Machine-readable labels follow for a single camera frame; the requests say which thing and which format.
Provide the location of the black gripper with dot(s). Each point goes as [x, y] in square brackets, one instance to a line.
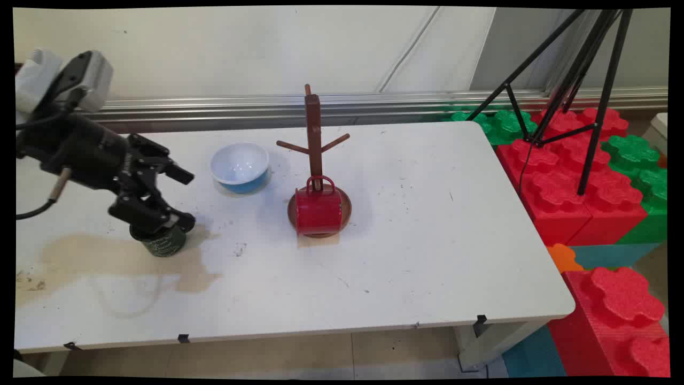
[80, 149]

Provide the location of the red enamel mug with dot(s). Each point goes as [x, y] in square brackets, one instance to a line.
[318, 211]

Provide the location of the dark green printed mug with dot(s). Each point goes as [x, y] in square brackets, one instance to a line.
[163, 245]

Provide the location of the blue and white bowl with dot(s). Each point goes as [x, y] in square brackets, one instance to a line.
[239, 167]

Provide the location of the brown wooden mug tree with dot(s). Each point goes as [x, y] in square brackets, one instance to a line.
[314, 128]

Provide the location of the green foam block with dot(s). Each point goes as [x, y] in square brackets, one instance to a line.
[644, 176]
[507, 125]

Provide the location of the white table leg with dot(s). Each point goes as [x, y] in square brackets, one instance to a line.
[497, 342]

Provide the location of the large red foam block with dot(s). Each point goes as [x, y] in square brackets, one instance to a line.
[561, 187]

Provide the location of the orange foam block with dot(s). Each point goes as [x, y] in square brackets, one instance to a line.
[564, 258]

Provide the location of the black tripod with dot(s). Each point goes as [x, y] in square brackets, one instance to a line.
[577, 69]

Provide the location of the white box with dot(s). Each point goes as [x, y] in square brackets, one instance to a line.
[658, 131]

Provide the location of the grey and black wrist camera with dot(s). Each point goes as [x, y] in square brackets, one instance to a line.
[91, 77]

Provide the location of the white vented wrist mount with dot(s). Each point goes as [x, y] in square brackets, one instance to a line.
[35, 80]

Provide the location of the aluminium wall rail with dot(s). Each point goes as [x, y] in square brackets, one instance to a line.
[374, 107]

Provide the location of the white wall conduit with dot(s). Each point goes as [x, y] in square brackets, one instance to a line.
[409, 51]

